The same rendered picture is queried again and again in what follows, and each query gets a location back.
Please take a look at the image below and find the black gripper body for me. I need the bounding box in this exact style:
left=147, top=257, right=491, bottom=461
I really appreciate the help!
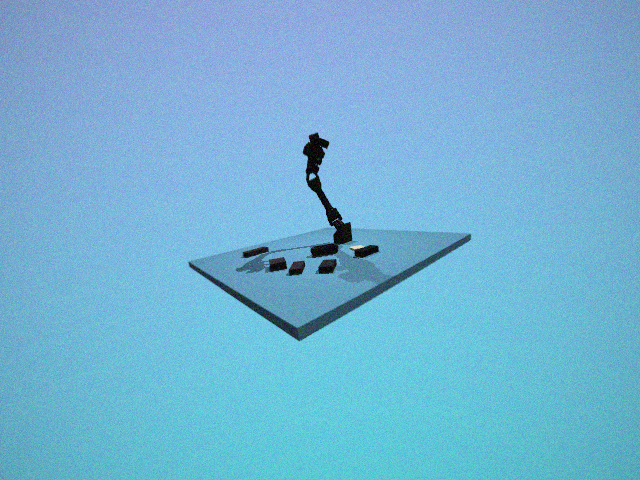
left=307, top=138, right=329, bottom=174

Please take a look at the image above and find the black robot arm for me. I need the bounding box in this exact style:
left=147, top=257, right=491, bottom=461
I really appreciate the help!
left=302, top=132, right=344, bottom=229

